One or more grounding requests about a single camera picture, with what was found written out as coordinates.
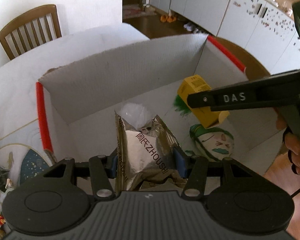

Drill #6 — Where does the yellow carton box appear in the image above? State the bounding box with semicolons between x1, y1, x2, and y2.
177;74;230;128

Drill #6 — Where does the green white face-print pouch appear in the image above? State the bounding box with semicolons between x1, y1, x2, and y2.
185;124;235;162

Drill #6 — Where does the white wooden cabinet unit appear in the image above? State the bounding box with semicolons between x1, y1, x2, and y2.
150;0;300;75

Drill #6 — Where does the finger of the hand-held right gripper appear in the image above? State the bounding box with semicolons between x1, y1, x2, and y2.
187;71;300;112

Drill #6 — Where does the silver foil packet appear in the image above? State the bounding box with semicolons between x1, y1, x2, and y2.
114;109;188;195

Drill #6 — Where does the pair of white shoes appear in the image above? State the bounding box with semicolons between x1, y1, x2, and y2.
184;22;203;33

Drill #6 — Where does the green tassel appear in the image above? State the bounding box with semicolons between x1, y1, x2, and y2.
171;95;193;117

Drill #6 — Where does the wooden slat-back chair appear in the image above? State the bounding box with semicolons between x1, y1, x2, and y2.
0;4;62;60

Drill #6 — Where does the red cardboard box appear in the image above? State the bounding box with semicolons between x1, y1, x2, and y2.
36;33;290;195

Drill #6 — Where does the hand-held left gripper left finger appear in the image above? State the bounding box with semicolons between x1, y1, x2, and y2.
41;154;119;201

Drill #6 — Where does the person's right hand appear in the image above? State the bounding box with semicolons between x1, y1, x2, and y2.
276;112;300;176

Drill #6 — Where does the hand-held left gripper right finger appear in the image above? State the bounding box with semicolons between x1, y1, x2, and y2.
174;147;255;202

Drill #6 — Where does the patterned door rug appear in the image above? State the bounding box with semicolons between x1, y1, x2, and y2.
122;5;157;19

